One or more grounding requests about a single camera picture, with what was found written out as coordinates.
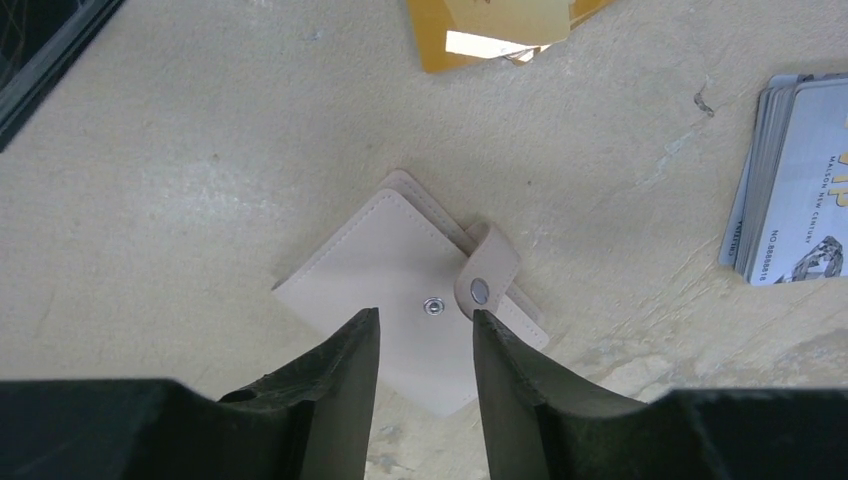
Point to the gold credit card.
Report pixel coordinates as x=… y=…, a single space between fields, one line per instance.
x=454 y=34

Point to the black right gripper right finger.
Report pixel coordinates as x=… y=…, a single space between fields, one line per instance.
x=543 y=421

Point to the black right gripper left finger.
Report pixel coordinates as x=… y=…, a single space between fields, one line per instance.
x=309 y=419

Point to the tan leather card holder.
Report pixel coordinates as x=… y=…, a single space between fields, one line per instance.
x=403 y=254

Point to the silver credit card stack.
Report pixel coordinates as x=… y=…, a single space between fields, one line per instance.
x=788 y=222

